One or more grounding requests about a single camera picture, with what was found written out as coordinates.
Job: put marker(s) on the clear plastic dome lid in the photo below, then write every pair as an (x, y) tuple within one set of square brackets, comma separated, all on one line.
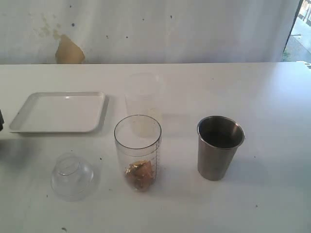
[(72, 177)]

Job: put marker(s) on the wooden pieces and coin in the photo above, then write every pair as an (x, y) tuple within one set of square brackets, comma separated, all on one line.
[(140, 175)]

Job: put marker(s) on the frosted translucent plastic cup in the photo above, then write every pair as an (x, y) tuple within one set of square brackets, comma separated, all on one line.
[(142, 98)]

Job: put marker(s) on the stainless steel cup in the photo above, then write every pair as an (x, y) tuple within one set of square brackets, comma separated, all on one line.
[(218, 140)]

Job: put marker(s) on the white rectangular plastic tray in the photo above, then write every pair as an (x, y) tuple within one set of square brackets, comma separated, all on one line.
[(59, 112)]

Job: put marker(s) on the clear measuring cup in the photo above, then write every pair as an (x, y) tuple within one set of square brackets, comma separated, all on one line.
[(131, 148)]

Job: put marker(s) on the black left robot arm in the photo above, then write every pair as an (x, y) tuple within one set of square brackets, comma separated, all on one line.
[(1, 121)]

